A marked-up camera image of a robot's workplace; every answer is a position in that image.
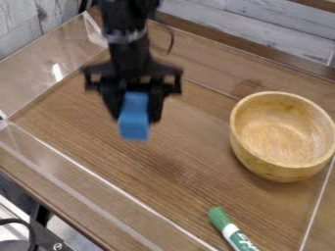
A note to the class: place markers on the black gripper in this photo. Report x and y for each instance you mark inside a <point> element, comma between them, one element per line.
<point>131,63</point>

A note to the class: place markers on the blue rectangular block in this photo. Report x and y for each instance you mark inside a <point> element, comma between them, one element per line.
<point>134,120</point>

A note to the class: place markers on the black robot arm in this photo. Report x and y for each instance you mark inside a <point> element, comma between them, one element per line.
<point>125,25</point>

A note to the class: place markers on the brown wooden bowl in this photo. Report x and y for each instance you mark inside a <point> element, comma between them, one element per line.
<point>282,136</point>

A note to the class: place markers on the green dry erase marker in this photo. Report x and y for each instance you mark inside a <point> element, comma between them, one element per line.
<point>233,234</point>

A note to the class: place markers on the clear acrylic tray wall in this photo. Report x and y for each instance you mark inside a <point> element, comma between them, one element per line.
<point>138,196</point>

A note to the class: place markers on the black table leg frame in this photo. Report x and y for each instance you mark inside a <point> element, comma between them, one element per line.
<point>46,238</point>

